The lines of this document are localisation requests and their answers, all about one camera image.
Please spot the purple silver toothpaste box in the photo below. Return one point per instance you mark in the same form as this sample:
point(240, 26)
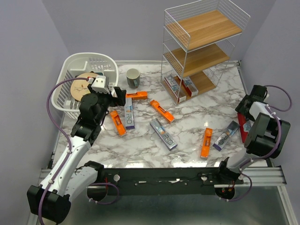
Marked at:
point(226, 135)
point(129, 114)
point(167, 139)

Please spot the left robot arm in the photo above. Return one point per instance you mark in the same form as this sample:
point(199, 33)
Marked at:
point(52, 198)

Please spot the orange toothpaste box near mug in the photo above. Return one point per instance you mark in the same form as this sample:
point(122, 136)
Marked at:
point(140, 95)

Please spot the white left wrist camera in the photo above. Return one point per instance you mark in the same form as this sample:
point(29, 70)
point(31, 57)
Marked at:
point(99, 84)

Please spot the beige painted plate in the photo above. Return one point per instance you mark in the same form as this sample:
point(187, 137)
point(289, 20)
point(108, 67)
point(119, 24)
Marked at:
point(79, 88)

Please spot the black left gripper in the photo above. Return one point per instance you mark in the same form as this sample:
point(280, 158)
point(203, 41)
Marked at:
point(121, 95)

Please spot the white wire wooden shelf rack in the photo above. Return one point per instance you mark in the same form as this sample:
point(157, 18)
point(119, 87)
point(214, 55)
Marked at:
point(199, 36)

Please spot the dark green ceramic mug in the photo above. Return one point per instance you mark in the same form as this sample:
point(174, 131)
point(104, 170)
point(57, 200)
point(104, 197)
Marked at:
point(133, 78)

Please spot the orange toothpaste box centre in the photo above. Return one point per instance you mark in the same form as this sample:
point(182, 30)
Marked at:
point(165, 114)

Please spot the orange toothpaste box right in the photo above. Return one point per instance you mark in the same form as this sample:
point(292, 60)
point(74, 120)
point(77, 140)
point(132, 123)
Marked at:
point(206, 143)

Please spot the orange toothpaste box left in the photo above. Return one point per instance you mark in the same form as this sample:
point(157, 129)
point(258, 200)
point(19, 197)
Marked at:
point(117, 121)

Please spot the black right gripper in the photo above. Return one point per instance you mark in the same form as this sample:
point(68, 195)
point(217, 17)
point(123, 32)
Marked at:
point(240, 108)

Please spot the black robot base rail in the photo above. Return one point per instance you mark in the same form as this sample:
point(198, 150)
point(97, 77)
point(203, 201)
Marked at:
point(160, 181)

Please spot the white plastic dish basket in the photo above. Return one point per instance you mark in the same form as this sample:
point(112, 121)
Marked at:
point(75, 65)

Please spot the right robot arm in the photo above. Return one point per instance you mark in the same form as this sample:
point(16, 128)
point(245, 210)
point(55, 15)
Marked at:
point(265, 138)

